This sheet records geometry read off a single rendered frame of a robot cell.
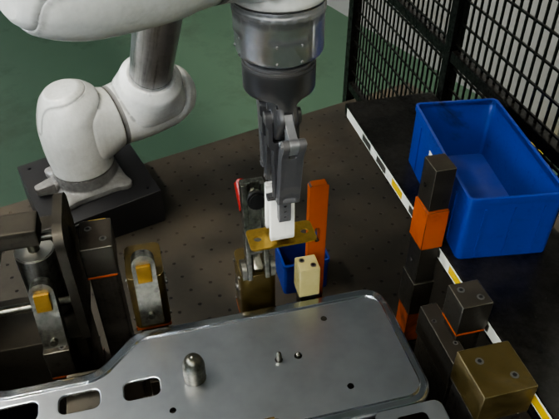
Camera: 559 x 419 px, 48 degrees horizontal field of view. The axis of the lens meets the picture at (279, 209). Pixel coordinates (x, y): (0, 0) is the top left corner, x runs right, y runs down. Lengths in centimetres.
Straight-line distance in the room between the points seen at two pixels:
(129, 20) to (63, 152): 107
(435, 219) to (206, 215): 77
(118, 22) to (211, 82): 329
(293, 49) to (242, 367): 52
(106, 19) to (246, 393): 60
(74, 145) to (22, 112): 221
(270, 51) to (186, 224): 110
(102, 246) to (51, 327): 14
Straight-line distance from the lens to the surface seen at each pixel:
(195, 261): 155
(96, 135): 154
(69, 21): 49
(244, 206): 93
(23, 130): 357
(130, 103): 154
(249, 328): 100
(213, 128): 334
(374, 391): 94
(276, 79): 61
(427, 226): 107
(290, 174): 66
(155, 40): 135
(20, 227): 96
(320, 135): 198
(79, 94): 152
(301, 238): 78
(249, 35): 60
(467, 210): 104
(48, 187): 166
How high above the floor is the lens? 177
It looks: 40 degrees down
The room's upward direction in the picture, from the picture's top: straight up
